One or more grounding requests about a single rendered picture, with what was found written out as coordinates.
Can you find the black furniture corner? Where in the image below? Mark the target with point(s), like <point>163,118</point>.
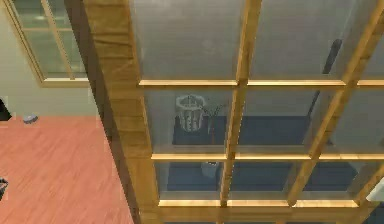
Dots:
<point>4,110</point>

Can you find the small grey pot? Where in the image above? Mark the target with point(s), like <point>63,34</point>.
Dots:
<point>209,169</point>

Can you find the grey mesh waste basket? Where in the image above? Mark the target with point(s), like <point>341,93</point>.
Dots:
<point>190,113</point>

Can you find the small grey round object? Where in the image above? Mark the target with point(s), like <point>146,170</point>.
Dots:
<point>30,118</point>

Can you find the wooden glass-paned room door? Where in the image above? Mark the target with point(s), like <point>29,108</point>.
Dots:
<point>120,110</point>

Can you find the wooden framed window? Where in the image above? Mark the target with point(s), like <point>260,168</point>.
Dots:
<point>56,40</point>

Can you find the bare twig plant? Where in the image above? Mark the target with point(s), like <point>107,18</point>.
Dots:
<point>212,115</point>

